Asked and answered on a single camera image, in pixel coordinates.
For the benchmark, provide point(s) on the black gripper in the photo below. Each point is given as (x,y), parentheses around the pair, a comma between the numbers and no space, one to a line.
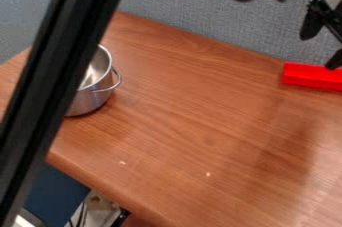
(324,14)

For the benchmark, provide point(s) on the red rectangular block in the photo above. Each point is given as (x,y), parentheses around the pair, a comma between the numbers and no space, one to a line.
(312,76)

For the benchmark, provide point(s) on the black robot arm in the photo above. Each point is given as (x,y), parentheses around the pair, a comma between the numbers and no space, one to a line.
(197,133)

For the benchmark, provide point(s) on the stainless steel pot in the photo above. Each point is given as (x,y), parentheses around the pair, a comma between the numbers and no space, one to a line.
(102,79)

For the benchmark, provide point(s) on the white object bottom left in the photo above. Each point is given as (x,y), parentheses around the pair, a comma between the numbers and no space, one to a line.
(27,222)

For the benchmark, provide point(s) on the metal table leg bracket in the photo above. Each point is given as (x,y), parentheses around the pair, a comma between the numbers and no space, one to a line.
(96,212)

